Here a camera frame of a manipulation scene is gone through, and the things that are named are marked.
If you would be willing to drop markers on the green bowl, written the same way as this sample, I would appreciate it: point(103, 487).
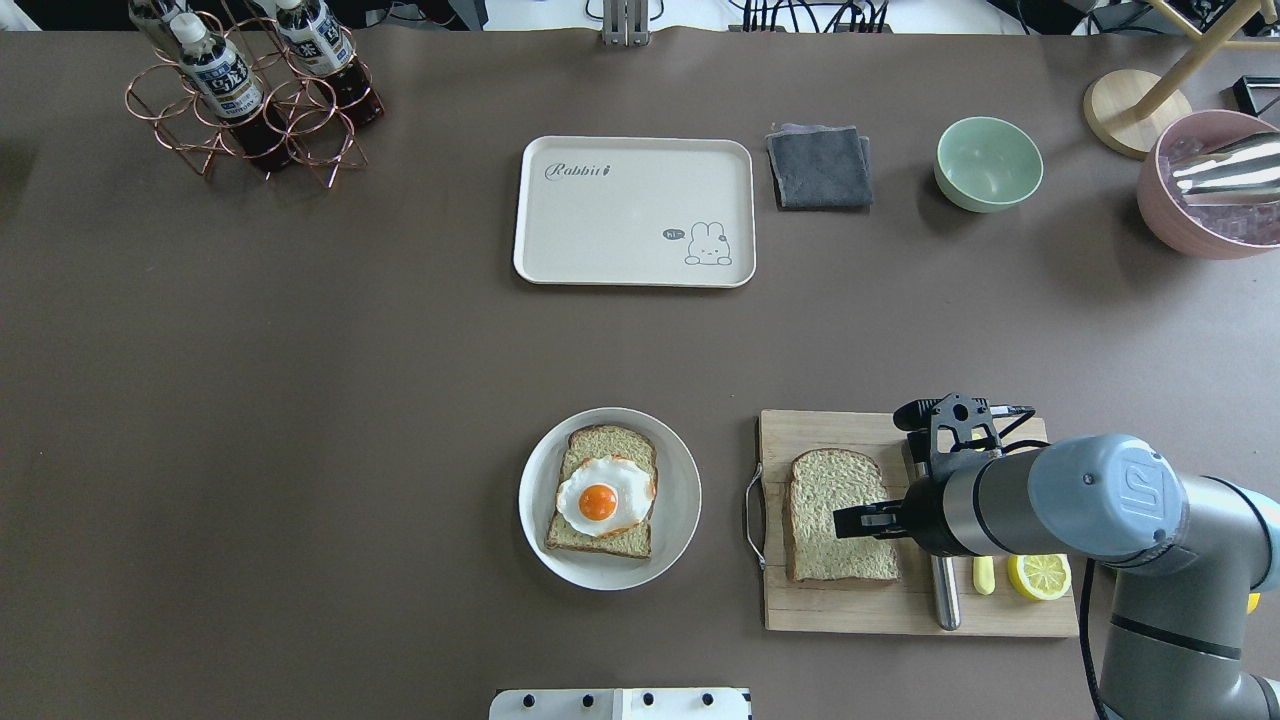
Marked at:
point(986, 164)

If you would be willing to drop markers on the copper wire bottle rack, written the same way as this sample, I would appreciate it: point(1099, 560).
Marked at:
point(282, 86)

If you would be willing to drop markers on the wooden stand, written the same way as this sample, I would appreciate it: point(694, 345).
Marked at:
point(1128, 109)

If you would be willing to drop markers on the clear ice cubes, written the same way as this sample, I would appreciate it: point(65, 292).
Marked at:
point(1255, 224)

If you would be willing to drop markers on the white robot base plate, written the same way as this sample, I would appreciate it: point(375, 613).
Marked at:
point(624, 703)

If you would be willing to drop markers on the fried egg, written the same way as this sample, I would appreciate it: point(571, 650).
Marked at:
point(606, 496)

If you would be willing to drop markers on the half lemon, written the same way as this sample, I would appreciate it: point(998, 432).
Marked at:
point(1040, 577)

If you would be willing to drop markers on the pink bowl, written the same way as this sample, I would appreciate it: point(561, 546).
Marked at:
point(1162, 209)

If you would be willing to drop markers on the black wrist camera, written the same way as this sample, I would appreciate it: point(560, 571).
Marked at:
point(955, 430)

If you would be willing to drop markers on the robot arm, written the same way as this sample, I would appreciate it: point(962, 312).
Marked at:
point(1187, 552)

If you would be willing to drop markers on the cream rabbit tray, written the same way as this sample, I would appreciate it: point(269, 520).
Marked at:
point(636, 211)

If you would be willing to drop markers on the yellow butter piece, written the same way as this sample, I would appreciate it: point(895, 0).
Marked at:
point(983, 575)

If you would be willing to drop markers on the wooden cutting board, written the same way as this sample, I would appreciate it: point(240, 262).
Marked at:
point(905, 607)

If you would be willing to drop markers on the metal scoop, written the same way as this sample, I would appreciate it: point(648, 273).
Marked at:
point(1242, 172)

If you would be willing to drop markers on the grey folded cloth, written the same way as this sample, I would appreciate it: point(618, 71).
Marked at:
point(821, 167)

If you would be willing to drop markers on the white round plate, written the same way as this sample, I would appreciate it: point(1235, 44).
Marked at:
point(675, 515)

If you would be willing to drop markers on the steel knife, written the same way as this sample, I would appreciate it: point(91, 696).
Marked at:
point(946, 598)

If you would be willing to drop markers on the bread slice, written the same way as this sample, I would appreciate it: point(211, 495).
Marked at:
point(821, 482)
point(600, 441)

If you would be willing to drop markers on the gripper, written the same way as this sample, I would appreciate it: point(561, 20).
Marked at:
point(923, 518)

